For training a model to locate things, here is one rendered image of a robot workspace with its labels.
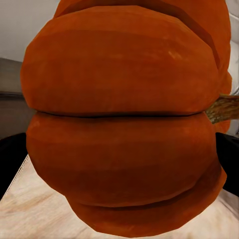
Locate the pumpkin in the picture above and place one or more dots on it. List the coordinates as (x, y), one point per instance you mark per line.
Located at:
(129, 95)

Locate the cabinet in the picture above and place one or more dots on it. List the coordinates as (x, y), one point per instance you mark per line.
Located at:
(15, 115)

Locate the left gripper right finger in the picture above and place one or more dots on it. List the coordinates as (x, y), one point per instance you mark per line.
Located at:
(228, 153)

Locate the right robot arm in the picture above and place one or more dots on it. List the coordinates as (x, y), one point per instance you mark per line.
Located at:
(228, 186)

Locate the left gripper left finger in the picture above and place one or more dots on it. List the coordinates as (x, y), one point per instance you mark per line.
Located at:
(12, 154)

